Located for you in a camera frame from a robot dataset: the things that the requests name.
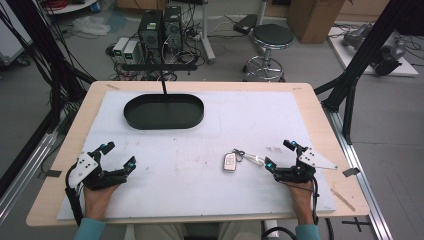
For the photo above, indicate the white floor board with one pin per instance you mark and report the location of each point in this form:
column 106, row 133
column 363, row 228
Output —
column 353, row 61

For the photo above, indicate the grey robot part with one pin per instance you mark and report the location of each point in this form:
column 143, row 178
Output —
column 390, row 55
column 355, row 36

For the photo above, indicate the silver car key with keyring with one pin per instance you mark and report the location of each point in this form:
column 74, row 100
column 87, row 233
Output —
column 229, row 162

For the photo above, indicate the thin wooden stick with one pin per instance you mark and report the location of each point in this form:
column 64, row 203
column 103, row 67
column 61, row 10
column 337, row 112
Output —
column 343, row 200

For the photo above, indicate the white plastic bag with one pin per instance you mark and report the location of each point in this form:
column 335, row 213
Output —
column 90, row 26

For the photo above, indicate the brown cardboard box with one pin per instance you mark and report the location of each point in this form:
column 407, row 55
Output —
column 313, row 20

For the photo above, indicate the white desk leg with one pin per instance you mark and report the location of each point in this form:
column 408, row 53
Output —
column 208, row 40

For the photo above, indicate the person's left hand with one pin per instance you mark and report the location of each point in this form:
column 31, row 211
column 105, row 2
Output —
column 96, row 203

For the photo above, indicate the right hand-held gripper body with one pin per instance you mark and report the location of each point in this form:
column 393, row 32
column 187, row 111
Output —
column 300, row 170

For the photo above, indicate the round black stool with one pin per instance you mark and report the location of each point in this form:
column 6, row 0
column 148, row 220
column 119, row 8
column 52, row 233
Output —
column 271, row 36

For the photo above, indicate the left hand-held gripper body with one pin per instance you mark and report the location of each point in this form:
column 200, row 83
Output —
column 87, row 166

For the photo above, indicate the aluminium rail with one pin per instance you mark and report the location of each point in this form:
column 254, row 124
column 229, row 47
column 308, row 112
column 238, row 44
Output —
column 26, row 173
column 360, row 180

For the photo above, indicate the white foam mat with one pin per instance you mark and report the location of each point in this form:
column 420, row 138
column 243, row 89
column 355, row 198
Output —
column 186, row 186

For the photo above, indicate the black computer tower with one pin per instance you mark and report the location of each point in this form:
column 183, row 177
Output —
column 172, row 26
column 150, row 28

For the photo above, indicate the person's right hand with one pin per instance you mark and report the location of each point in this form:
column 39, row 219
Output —
column 301, row 200

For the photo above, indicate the light wooden table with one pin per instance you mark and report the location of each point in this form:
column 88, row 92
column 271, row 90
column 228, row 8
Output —
column 336, row 133

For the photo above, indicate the black tape piece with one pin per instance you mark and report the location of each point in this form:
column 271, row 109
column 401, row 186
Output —
column 53, row 173
column 351, row 172

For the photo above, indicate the black flat device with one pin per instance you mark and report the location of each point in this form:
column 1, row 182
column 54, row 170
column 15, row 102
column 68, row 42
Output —
column 246, row 24

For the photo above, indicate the black oval tray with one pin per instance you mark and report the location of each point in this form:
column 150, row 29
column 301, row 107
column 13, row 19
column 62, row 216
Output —
column 156, row 115

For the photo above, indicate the black stand pole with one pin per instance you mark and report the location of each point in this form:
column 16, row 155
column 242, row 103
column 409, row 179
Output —
column 164, row 83

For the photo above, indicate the black tape cross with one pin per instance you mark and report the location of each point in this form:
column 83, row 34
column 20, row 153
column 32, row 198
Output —
column 357, row 223

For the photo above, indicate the black metal frame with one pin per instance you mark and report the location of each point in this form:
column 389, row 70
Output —
column 50, row 60
column 363, row 56

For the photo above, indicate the white power supply box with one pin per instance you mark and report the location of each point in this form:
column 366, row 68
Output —
column 119, row 48
column 131, row 51

